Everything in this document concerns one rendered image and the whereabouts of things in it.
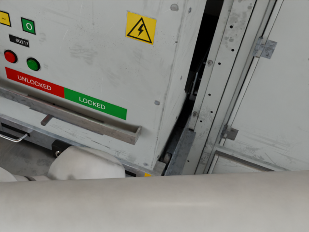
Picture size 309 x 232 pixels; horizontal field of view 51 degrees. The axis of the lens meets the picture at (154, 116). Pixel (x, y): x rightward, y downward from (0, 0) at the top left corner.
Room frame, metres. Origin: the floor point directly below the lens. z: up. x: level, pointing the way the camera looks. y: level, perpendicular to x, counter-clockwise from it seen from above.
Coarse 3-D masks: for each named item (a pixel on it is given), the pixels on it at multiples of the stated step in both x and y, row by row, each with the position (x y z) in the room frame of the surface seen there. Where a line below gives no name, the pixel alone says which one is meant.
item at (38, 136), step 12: (0, 120) 0.61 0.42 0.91; (12, 120) 0.61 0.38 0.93; (12, 132) 0.60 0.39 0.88; (24, 132) 0.59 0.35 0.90; (36, 132) 0.58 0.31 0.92; (48, 132) 0.59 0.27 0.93; (48, 144) 0.58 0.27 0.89; (72, 144) 0.56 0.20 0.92; (132, 168) 0.52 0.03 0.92; (144, 168) 0.52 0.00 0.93; (156, 168) 0.53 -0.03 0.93
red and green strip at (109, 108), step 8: (8, 72) 0.61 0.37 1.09; (16, 72) 0.60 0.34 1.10; (16, 80) 0.61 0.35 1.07; (24, 80) 0.60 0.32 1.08; (32, 80) 0.59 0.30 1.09; (40, 80) 0.59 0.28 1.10; (40, 88) 0.59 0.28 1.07; (48, 88) 0.59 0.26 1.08; (56, 88) 0.58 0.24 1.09; (64, 88) 0.58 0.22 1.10; (64, 96) 0.58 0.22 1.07; (72, 96) 0.57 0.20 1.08; (80, 96) 0.57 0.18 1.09; (88, 96) 0.56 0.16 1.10; (88, 104) 0.56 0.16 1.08; (96, 104) 0.56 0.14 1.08; (104, 104) 0.55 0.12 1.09; (112, 104) 0.55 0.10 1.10; (104, 112) 0.55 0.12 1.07; (112, 112) 0.55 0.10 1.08; (120, 112) 0.54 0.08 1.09
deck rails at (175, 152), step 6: (186, 126) 0.73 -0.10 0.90; (174, 132) 0.75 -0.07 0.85; (180, 132) 0.75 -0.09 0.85; (186, 132) 0.76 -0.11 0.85; (174, 138) 0.72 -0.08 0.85; (180, 138) 0.66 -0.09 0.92; (168, 144) 0.69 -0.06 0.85; (174, 144) 0.70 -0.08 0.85; (180, 144) 0.70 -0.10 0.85; (168, 150) 0.67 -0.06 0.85; (174, 150) 0.67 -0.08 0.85; (174, 156) 0.62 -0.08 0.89; (174, 162) 0.62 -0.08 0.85; (168, 168) 0.55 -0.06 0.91; (168, 174) 0.58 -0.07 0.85
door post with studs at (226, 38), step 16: (224, 0) 0.78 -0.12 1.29; (240, 0) 0.77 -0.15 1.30; (224, 16) 0.78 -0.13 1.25; (240, 16) 0.77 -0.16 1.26; (224, 32) 0.77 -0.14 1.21; (240, 32) 0.76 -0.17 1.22; (224, 48) 0.77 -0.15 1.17; (208, 64) 0.76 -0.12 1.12; (224, 64) 0.77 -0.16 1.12; (208, 80) 0.78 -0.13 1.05; (224, 80) 0.76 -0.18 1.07; (208, 96) 0.77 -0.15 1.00; (192, 112) 0.78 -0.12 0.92; (208, 112) 0.77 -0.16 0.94; (192, 128) 0.78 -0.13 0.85; (208, 128) 0.76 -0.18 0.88; (192, 160) 0.77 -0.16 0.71
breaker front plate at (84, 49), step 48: (0, 0) 0.61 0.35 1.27; (48, 0) 0.58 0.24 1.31; (96, 0) 0.56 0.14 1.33; (144, 0) 0.54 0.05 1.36; (0, 48) 0.61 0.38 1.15; (48, 48) 0.58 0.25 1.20; (96, 48) 0.56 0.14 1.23; (144, 48) 0.54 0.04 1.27; (0, 96) 0.62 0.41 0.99; (48, 96) 0.59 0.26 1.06; (96, 96) 0.56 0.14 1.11; (144, 96) 0.53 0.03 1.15; (96, 144) 0.56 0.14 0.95; (144, 144) 0.53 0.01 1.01
